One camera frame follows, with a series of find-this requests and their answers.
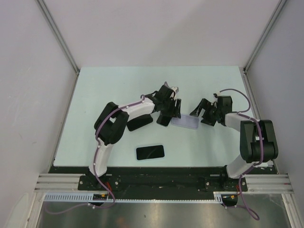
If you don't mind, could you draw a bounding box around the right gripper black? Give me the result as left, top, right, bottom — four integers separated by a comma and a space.
190, 99, 221, 127

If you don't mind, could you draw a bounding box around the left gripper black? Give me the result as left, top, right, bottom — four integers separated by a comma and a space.
160, 97, 181, 119

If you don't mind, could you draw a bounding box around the purple phone case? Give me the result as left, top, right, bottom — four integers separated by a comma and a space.
171, 115, 200, 129

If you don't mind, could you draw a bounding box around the green-edged black phone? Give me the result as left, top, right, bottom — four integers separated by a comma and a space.
156, 114, 172, 127

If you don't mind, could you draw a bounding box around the black phone case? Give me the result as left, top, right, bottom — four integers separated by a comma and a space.
127, 114, 153, 132

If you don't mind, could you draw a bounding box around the light blue phone case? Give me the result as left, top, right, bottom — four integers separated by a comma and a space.
135, 144, 166, 162

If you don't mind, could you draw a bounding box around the white-edged black phone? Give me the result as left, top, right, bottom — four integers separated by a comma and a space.
136, 145, 165, 161

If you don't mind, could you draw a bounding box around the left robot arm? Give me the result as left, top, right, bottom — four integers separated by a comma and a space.
88, 83, 181, 190

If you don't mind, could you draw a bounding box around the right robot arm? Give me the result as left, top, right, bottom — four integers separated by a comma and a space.
190, 95, 278, 190

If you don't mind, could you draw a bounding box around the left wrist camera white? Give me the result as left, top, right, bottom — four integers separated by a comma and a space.
164, 81, 179, 99

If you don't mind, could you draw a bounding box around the white cable duct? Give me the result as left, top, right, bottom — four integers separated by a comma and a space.
44, 192, 237, 203

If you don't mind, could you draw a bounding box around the right aluminium frame post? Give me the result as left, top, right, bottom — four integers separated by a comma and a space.
243, 0, 289, 72

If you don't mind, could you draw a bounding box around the aluminium frame post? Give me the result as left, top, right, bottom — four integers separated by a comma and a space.
35, 0, 80, 76
243, 0, 289, 72

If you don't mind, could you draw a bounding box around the left aluminium frame post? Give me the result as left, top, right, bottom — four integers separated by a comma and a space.
35, 0, 80, 76

